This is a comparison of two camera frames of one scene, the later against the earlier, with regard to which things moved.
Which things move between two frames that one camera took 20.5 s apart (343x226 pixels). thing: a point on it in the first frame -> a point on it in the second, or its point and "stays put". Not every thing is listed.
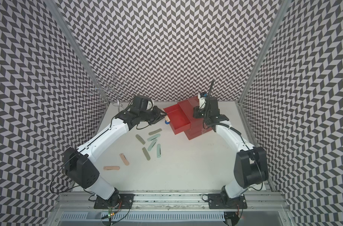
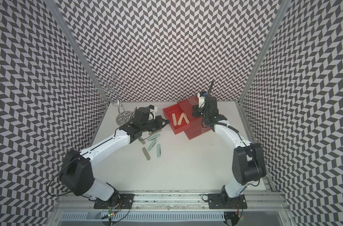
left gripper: x=159 y=116 -> x=159 y=119
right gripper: x=196 y=110 stays put
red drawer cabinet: x=179 y=120 stays put
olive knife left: x=140 y=139 stays put
